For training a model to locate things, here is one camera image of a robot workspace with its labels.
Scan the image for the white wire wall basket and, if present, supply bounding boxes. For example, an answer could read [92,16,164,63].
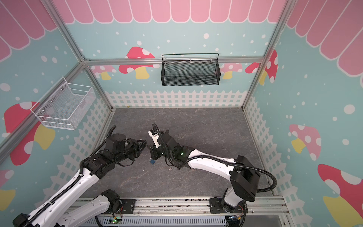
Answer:
[30,78,96,131]

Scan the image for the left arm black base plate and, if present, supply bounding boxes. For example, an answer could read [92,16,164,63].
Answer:
[112,199,136,215]

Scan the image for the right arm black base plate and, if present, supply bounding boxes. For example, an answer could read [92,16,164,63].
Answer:
[209,197,248,214]

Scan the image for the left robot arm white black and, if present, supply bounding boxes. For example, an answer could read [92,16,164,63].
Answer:
[12,126,147,227]

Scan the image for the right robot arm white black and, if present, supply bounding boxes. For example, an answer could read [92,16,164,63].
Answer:
[148,123,277,213]

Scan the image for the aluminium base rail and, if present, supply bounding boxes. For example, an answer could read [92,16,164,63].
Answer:
[53,197,293,219]

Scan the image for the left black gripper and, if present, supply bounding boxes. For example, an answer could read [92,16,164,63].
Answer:
[114,138,147,164]

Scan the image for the black mesh wall basket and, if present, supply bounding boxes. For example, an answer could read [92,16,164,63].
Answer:
[161,53,221,87]

